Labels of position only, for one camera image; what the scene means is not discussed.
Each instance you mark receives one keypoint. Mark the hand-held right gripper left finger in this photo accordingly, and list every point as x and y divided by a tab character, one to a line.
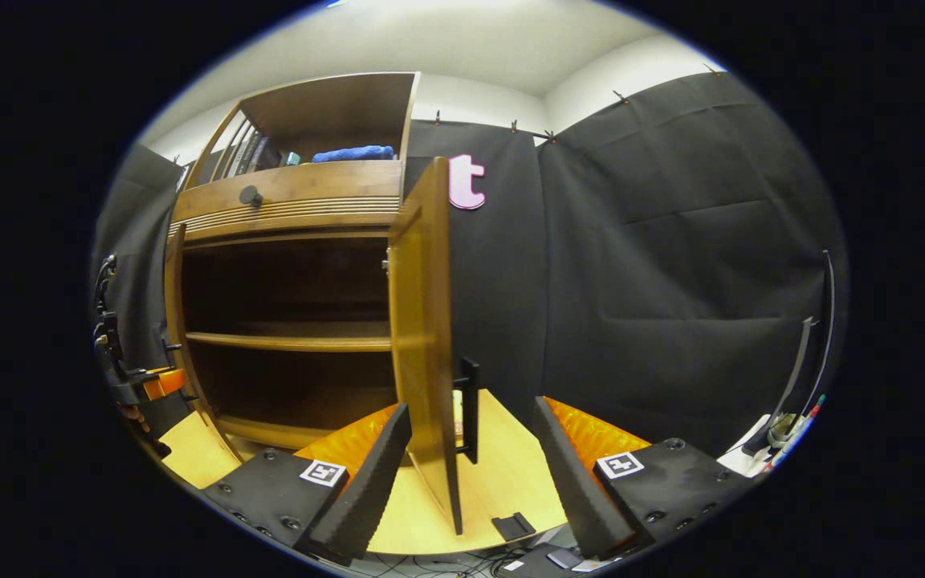
366	490

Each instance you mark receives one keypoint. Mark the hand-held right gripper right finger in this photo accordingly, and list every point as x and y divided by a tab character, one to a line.
575	482

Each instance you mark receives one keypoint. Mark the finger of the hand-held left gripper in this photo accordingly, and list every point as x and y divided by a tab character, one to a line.
164	383

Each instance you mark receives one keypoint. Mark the wooden double-door shoe cabinet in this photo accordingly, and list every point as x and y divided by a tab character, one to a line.
334	104

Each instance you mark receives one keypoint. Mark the inner wooden cabinet shelf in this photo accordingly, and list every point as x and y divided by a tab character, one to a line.
286	341

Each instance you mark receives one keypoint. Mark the wooden cabinet drawer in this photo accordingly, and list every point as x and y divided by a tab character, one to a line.
326	185

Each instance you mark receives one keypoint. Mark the small black flat holder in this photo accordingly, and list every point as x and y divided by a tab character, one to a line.
513	526

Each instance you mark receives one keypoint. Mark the black flat device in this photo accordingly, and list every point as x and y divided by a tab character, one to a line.
531	562

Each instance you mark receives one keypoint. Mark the small pale green item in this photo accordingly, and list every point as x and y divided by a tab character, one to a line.
458	413

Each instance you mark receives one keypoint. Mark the white side table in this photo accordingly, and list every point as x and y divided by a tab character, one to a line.
739	461

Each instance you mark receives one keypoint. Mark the black round drawer knob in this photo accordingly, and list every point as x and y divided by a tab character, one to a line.
251	196

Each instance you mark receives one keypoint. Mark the black backdrop cloth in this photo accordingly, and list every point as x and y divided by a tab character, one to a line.
631	281

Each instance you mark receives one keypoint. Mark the grey shelf book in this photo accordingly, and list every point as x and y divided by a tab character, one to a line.
241	159

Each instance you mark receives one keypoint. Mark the dark shelf book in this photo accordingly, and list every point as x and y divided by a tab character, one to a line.
255	155

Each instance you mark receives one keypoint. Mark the blue folded towel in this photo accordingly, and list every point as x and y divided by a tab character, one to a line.
354	153

